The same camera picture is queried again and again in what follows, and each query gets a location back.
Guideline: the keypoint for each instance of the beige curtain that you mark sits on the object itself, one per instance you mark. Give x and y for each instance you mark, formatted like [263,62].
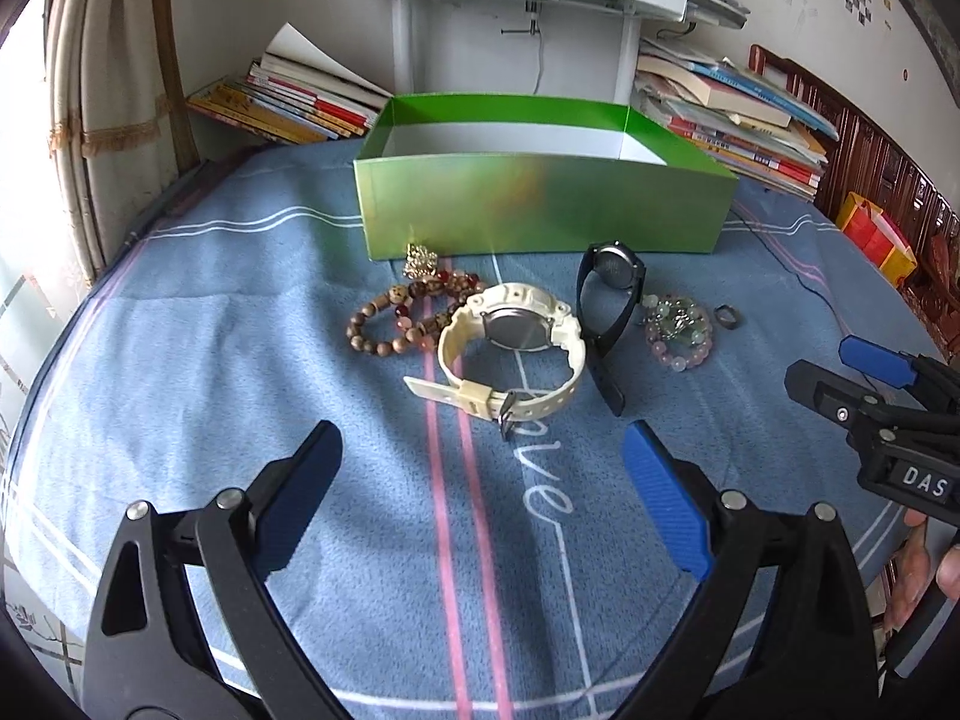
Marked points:
[112,90]

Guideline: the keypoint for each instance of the stack of yellow red books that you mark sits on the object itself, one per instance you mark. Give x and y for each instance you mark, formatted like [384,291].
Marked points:
[292,101]

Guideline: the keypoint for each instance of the pile of mixed books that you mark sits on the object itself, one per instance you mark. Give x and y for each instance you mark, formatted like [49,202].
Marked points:
[739,124]

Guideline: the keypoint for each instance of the green cardboard box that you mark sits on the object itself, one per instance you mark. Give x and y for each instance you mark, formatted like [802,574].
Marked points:
[540,202]

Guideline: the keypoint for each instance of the black wrist watch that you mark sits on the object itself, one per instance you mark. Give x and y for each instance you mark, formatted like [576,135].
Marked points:
[611,266]

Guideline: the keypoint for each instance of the patterned window pane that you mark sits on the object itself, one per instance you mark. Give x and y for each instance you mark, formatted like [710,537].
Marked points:
[30,255]

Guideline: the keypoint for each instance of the carved wooden headboard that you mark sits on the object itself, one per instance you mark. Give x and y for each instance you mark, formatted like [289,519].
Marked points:
[885,157]

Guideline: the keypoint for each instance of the yellow red gift bag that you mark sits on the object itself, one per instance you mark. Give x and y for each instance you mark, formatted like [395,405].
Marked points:
[874,232]

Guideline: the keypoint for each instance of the blue striped blanket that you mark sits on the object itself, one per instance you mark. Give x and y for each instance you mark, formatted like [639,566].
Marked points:
[247,360]

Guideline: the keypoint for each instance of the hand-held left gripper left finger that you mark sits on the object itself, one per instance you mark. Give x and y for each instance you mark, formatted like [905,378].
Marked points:
[296,499]

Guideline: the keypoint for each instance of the person's right hand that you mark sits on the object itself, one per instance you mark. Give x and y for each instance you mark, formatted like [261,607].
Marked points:
[911,577]

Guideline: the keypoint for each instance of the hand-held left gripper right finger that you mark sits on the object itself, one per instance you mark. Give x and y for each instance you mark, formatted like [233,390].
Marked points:
[667,499]

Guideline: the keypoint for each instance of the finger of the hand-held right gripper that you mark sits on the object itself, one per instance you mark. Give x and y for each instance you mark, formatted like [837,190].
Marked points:
[874,360]
[832,397]

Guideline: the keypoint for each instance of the white wrist watch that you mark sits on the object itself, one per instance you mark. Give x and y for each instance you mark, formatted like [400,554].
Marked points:
[457,341]

